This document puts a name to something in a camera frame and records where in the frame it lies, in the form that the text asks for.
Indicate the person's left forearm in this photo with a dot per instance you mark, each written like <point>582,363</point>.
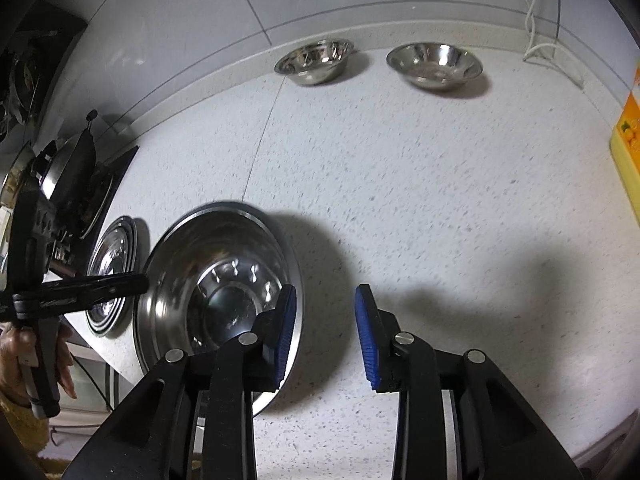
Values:
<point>20,422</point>

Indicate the black gas stove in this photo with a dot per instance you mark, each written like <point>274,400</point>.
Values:
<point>120,165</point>

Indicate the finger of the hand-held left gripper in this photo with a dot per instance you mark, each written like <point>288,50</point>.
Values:
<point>35,306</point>
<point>100,287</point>

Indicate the steel wok lid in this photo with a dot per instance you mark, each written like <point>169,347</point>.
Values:
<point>56,170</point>

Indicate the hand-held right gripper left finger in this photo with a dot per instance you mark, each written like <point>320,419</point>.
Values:
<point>285,335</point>

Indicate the person's left hand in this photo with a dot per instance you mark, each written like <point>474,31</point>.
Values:
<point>66,360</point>

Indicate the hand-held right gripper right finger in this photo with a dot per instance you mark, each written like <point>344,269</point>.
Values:
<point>364,340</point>

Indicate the black wok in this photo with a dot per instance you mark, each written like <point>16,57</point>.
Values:
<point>84,160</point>

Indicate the kitchen base cabinet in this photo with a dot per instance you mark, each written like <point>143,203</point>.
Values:
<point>90,385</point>

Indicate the large steel plate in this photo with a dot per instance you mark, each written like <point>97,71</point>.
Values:
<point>96,321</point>

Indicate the yellow detergent bottle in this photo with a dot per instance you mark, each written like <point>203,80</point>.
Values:
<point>627,160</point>

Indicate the small steel bowl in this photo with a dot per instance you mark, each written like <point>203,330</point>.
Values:
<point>312,62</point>
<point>435,65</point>

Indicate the steel pot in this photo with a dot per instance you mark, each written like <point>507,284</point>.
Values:
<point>16,166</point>

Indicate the large steel bowl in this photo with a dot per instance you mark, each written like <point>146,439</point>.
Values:
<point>220,260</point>

